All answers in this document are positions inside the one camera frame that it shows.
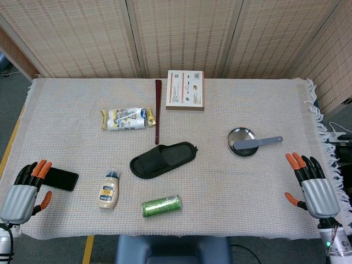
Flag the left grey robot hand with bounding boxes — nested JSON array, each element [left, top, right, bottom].
[[0, 159, 53, 225]]

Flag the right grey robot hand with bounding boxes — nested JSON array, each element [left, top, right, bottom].
[[284, 152, 340, 220]]

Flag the black rubber slipper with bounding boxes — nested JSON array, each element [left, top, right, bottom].
[[129, 141, 199, 180]]

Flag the black box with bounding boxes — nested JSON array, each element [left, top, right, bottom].
[[337, 141, 352, 167]]

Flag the black smartphone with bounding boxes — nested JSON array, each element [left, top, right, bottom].
[[42, 167, 80, 193]]

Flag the white power strip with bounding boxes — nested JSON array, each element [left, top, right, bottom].
[[328, 122, 352, 144]]

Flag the woven fringed tablecloth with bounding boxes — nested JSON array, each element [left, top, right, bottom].
[[0, 78, 352, 239]]

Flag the mayonnaise squeeze bottle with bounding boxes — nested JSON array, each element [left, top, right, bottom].
[[97, 168, 121, 210]]

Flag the round steel plate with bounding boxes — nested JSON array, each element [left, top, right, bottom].
[[227, 126, 260, 158]]

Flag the bamboo folding screen panel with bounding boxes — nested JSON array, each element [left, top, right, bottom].
[[291, 0, 352, 114], [222, 0, 342, 79], [0, 0, 138, 79], [126, 0, 244, 79]]

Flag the white yellow wrapped roll pack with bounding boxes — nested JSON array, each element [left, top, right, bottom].
[[100, 106, 156, 131]]

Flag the green drink can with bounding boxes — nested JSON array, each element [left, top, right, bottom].
[[141, 194, 182, 218]]

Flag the brown side screen panel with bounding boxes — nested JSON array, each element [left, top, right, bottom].
[[0, 27, 42, 80]]

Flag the blue padded seat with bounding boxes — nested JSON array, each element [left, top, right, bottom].
[[117, 235, 232, 264]]

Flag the dark red long shoehorn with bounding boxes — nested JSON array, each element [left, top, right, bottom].
[[153, 79, 163, 146]]

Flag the cardboard box with orange label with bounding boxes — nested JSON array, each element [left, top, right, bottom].
[[166, 70, 206, 112]]

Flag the black floor cable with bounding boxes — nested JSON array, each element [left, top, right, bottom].
[[230, 243, 262, 264]]

